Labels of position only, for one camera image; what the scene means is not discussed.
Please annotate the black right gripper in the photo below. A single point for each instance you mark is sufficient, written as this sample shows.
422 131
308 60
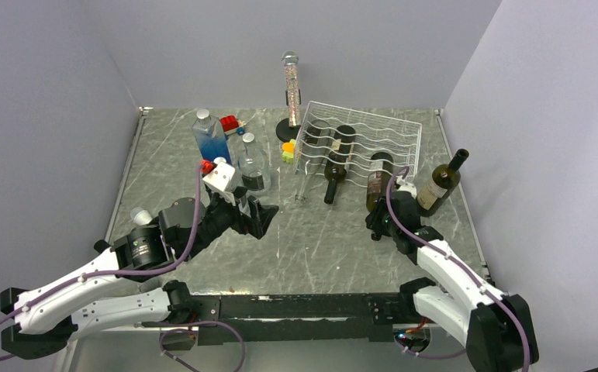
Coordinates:
373 218

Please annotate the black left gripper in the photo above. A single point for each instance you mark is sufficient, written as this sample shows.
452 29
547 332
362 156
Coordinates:
260 215

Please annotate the green wine bottle brown label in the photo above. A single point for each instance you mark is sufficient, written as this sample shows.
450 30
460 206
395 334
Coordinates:
381 170

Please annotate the clear glass wine bottle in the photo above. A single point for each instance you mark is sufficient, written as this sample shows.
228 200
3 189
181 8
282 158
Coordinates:
312 153

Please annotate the dark green wine bottle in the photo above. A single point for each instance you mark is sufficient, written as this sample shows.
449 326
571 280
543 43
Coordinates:
335 170

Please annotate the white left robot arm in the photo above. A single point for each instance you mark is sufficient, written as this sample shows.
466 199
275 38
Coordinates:
46 319

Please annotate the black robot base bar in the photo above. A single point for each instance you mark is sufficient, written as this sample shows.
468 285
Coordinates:
376 317

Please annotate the clear bottle dark label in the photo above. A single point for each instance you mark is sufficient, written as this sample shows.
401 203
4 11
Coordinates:
252 162

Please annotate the tall blue square bottle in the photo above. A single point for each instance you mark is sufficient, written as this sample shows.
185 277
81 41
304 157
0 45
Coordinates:
210 137

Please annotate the yellow green toy blocks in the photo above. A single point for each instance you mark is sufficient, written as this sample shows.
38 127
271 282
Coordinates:
288 151

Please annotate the black microphone stand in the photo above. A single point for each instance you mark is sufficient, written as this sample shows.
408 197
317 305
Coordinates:
288 128

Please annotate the red toy block car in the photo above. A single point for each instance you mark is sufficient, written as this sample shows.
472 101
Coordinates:
232 126

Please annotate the white handheld microphone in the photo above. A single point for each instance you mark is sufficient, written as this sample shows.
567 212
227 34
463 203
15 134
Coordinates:
140 216

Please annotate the glitter microphone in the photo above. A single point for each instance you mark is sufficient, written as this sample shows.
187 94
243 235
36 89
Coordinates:
290 62

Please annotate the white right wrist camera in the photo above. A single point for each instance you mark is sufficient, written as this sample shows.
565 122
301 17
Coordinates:
406 186

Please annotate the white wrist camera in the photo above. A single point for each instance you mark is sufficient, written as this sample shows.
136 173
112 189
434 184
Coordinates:
406 186
218 175

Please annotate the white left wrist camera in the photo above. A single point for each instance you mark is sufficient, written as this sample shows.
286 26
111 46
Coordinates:
218 175

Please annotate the white wire wine rack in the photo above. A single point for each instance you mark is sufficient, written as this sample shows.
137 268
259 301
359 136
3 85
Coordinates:
374 133

